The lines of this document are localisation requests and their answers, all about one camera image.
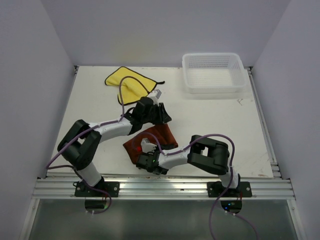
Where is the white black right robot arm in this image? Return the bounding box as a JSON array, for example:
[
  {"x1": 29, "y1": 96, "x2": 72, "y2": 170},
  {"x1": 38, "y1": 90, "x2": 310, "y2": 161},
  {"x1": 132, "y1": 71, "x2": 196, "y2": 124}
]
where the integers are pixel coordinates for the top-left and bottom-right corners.
[{"x1": 135, "y1": 135, "x2": 241, "y2": 197}]

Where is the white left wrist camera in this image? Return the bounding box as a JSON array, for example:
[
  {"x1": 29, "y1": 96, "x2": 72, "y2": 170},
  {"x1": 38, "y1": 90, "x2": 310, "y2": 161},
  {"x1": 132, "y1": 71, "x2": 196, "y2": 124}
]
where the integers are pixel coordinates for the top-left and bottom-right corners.
[{"x1": 147, "y1": 89, "x2": 162, "y2": 101}]

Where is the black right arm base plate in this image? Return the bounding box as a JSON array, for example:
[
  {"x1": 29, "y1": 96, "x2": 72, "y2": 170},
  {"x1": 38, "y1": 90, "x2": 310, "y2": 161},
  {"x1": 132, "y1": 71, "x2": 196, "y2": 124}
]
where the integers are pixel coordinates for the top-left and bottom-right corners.
[{"x1": 207, "y1": 181, "x2": 253, "y2": 198}]

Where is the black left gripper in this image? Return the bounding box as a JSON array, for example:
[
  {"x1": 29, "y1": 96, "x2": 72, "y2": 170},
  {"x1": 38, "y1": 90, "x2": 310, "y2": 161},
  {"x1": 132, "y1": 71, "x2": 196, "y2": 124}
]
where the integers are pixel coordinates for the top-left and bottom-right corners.
[{"x1": 141, "y1": 102, "x2": 171, "y2": 125}]

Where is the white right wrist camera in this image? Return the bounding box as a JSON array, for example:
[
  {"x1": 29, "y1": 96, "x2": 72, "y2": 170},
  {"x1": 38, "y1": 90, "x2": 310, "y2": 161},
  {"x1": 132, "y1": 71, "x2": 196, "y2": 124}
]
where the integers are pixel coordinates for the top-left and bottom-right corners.
[{"x1": 136, "y1": 138, "x2": 157, "y2": 154}]

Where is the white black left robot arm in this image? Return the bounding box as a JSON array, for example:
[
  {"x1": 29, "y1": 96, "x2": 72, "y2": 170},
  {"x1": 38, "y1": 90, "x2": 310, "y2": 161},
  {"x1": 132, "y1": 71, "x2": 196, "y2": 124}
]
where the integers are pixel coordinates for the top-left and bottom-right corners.
[{"x1": 57, "y1": 97, "x2": 172, "y2": 197}]

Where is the white perforated plastic basket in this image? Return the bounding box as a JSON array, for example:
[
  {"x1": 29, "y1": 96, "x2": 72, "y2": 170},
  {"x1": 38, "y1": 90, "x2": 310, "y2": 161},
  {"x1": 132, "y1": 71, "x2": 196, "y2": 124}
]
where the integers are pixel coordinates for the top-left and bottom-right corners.
[{"x1": 182, "y1": 52, "x2": 249, "y2": 94}]

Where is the brown microfiber towel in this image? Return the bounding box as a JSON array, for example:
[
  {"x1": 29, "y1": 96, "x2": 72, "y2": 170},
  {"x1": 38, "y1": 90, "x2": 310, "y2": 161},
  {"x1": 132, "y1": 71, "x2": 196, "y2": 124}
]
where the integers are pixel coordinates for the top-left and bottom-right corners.
[{"x1": 123, "y1": 124, "x2": 179, "y2": 165}]

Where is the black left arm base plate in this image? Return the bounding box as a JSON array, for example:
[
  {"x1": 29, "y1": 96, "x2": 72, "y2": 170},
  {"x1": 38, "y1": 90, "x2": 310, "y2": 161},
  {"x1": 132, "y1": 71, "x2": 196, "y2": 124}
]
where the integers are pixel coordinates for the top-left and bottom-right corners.
[{"x1": 72, "y1": 181, "x2": 120, "y2": 198}]

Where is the yellow microfiber towel black trim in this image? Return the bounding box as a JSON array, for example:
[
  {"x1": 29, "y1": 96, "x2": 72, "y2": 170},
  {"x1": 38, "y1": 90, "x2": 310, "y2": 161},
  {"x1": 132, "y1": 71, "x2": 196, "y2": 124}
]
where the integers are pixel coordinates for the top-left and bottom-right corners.
[{"x1": 104, "y1": 66, "x2": 165, "y2": 106}]

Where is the aluminium table edge rail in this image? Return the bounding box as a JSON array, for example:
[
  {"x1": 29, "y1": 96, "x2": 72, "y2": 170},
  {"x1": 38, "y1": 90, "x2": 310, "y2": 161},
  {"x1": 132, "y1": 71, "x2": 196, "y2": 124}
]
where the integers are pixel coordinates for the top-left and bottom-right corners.
[{"x1": 32, "y1": 174, "x2": 296, "y2": 200}]

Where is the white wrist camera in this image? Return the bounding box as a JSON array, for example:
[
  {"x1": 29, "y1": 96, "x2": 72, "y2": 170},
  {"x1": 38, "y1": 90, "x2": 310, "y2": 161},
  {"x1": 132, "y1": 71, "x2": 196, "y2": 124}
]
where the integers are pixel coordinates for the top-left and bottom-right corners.
[
  {"x1": 147, "y1": 89, "x2": 162, "y2": 101},
  {"x1": 136, "y1": 138, "x2": 157, "y2": 154}
]

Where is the aluminium right side rail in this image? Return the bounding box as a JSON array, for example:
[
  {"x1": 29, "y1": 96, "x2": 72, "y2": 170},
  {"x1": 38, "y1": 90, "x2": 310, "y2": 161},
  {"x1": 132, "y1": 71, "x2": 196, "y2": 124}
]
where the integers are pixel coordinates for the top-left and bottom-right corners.
[{"x1": 245, "y1": 67, "x2": 282, "y2": 179}]

